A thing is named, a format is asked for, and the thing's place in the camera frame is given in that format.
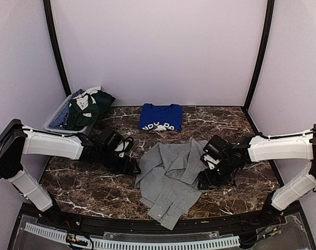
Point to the black frame post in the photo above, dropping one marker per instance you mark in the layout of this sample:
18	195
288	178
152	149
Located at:
261	54
47	4

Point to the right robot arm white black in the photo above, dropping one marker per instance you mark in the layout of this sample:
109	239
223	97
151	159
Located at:
223	159

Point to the grey button shirt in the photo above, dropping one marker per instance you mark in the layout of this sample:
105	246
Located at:
168	180

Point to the left black frame post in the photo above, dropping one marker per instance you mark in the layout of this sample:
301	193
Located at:
47	4

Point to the white slotted cable duct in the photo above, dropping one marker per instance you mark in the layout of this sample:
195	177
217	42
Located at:
134	241

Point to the right black frame post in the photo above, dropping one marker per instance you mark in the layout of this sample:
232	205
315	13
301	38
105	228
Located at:
261	54

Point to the blue patterned garment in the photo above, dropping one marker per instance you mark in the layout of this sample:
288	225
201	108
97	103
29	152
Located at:
61	120

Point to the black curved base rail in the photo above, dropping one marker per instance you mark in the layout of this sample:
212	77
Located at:
240	224

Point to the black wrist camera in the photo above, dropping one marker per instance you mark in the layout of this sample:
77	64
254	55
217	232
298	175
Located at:
112	141
214	152

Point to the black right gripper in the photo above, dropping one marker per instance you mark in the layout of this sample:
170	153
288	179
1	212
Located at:
207	179

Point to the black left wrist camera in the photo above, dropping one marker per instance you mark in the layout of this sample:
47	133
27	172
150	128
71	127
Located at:
112	141

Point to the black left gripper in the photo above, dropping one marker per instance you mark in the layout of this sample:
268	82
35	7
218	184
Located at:
123	169

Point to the dark green white garment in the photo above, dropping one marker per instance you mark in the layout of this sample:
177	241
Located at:
83	111

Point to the blue printed t-shirt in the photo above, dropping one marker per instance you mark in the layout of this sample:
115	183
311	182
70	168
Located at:
161	118

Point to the dark garment under pile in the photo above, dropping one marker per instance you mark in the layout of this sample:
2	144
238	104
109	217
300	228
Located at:
103	101

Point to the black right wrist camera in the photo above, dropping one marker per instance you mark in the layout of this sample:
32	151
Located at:
214	152

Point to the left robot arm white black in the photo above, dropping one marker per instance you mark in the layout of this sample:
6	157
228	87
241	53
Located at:
18	140

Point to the grey plastic laundry basket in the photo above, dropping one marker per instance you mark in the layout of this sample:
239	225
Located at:
86	130

